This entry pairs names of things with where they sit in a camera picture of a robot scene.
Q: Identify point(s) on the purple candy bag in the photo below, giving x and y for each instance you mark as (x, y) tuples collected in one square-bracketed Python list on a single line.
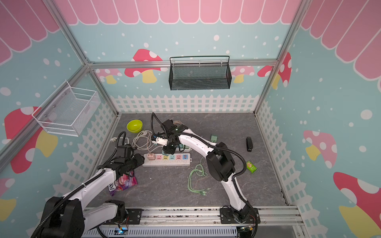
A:
[(124, 182)]

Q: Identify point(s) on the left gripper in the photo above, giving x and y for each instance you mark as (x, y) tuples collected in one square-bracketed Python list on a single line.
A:
[(138, 157)]

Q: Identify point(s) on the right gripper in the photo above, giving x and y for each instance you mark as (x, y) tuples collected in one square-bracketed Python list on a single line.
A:
[(167, 150)]

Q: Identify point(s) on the black mesh wall basket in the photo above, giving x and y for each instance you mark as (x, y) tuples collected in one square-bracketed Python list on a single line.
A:
[(200, 73)]

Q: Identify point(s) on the small white power strip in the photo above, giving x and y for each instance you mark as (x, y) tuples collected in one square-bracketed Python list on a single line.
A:
[(183, 149)]

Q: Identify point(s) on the green snack packet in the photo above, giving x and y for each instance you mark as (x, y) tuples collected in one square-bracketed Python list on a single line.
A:
[(251, 167)]

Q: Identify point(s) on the white mesh wall basket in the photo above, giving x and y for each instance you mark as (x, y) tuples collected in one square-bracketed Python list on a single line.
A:
[(68, 112)]

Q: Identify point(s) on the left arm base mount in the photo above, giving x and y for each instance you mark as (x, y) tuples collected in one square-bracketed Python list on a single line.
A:
[(131, 216)]

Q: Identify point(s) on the black stapler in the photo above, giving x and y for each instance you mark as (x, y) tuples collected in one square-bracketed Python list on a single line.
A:
[(249, 144)]

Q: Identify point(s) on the green plastic bowl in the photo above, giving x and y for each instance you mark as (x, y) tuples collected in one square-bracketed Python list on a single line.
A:
[(135, 126)]

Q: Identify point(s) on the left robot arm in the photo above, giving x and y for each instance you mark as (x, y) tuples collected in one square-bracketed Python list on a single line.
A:
[(67, 217)]

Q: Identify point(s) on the large white power strip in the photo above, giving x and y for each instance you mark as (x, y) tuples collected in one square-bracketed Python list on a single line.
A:
[(175, 160)]

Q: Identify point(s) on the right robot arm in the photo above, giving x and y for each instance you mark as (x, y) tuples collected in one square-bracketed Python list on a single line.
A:
[(219, 160)]

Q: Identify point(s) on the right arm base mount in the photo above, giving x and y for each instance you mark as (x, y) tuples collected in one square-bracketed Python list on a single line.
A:
[(229, 215)]

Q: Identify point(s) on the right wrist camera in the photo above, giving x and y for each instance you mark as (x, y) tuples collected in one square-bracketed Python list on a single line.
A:
[(159, 141)]

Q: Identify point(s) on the pink charger plug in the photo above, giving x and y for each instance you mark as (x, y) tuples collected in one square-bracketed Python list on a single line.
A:
[(151, 156)]

